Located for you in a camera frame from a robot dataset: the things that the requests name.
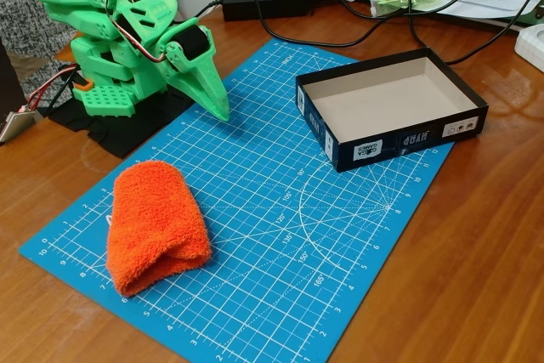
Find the black cardboard box tray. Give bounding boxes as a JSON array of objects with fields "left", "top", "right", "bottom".
[{"left": 295, "top": 47, "right": 489, "bottom": 173}]

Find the blue cutting mat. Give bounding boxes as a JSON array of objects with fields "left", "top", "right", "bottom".
[{"left": 17, "top": 37, "right": 456, "bottom": 363}]

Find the small silver circuit board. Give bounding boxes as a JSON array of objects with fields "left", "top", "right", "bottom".
[{"left": 0, "top": 110, "right": 37, "bottom": 145}]

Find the long looped black cable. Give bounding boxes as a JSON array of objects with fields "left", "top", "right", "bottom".
[{"left": 246, "top": 0, "right": 544, "bottom": 48}]

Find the short black adapter cable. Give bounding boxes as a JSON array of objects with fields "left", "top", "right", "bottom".
[{"left": 178, "top": 0, "right": 226, "bottom": 26}]

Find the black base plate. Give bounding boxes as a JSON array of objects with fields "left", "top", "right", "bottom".
[{"left": 47, "top": 82, "right": 196, "bottom": 159}]

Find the orange fuzzy sock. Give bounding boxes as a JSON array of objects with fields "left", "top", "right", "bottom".
[{"left": 105, "top": 160, "right": 213, "bottom": 298}]

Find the red white black servo wire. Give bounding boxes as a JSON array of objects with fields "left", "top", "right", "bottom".
[{"left": 105, "top": 0, "right": 171, "bottom": 63}]

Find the red and black wire bundle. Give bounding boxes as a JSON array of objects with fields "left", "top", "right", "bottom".
[{"left": 25, "top": 63, "right": 82, "bottom": 114}]

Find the grey speckled fabric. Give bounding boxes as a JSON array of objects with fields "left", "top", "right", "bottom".
[{"left": 0, "top": 0, "right": 84, "bottom": 103}]

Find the white moulded plastic object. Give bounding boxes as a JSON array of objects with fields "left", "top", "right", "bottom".
[{"left": 513, "top": 25, "right": 544, "bottom": 67}]

